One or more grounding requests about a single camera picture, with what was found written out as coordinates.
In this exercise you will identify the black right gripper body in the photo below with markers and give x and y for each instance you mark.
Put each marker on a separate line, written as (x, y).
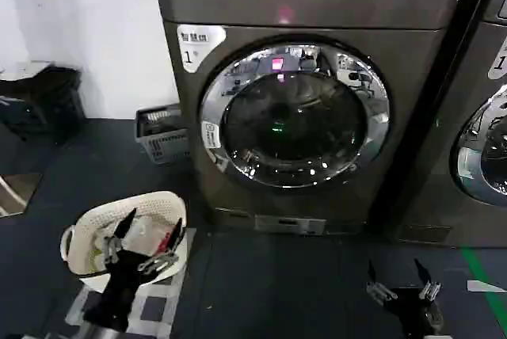
(416, 315)

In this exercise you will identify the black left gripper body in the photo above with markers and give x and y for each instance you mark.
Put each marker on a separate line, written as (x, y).
(119, 291)

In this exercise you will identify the white cloth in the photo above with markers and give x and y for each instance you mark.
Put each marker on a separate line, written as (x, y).
(140, 232)

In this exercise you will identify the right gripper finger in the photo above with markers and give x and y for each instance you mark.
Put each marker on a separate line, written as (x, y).
(428, 285)
(374, 281)

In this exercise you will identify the white floor tape piece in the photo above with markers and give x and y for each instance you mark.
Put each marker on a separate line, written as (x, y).
(489, 286)

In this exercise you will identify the grey dryer with 1 sticker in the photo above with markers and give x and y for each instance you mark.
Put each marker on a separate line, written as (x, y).
(301, 6)

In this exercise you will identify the grey dryer, partly seen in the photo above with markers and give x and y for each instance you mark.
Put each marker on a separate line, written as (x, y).
(447, 157)

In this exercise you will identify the black storage crate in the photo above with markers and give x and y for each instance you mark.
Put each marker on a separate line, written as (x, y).
(43, 105)

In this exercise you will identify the brown panel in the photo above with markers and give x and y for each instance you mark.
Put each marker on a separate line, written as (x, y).
(16, 192)

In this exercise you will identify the red cloth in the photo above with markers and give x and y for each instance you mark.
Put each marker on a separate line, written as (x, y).
(165, 239)

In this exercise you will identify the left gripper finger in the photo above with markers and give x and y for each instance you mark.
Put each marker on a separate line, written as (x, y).
(174, 242)
(120, 232)

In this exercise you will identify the round glass dryer door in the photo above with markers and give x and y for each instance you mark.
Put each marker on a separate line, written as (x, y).
(293, 125)
(487, 149)

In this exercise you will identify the green floor tape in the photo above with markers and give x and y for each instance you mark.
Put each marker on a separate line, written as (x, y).
(481, 279)

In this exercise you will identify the grey slotted plastic crate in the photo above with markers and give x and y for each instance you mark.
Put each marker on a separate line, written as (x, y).
(162, 145)

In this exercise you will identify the white woven laundry basket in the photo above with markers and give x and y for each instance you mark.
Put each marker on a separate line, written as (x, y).
(158, 206)

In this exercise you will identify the grey checkered floor mat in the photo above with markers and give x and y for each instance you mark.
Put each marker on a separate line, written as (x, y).
(158, 303)

